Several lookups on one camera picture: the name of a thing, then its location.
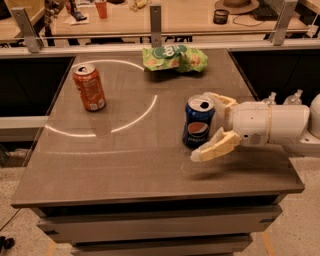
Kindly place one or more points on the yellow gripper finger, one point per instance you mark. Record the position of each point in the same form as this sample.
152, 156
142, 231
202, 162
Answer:
222, 143
222, 105

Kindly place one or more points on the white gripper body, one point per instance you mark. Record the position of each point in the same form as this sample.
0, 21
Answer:
250, 122

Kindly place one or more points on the blue pepsi can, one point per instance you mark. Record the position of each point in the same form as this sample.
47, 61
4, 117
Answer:
199, 112

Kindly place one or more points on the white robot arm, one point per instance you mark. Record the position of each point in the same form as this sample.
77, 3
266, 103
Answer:
295, 127

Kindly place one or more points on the orange soda can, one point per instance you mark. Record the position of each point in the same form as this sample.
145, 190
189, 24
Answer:
89, 85

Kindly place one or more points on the clear plastic bottle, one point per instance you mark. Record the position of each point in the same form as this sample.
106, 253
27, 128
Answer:
294, 99
270, 100

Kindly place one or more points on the green chip bag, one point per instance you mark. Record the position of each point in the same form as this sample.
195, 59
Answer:
176, 57

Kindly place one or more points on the grey drawer cabinet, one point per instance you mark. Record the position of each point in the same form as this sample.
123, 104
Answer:
191, 227

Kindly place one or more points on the black mesh cup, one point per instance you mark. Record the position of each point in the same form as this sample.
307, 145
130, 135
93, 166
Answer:
220, 16

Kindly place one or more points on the tan hat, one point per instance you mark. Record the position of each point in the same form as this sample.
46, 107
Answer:
237, 6

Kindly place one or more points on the black keyboard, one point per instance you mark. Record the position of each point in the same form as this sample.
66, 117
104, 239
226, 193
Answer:
264, 12

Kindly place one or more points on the orange plastic cup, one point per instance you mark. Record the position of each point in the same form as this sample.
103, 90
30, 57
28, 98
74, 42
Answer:
101, 6

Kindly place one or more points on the middle metal bracket post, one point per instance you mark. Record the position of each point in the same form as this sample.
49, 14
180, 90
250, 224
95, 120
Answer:
155, 23

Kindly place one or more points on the metal bracket post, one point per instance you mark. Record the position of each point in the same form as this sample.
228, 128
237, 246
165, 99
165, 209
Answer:
287, 11
31, 38
155, 23

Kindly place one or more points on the right metal bracket post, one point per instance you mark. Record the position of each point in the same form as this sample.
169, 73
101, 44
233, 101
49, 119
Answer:
287, 11

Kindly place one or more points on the left metal bracket post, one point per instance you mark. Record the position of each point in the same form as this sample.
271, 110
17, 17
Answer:
31, 38

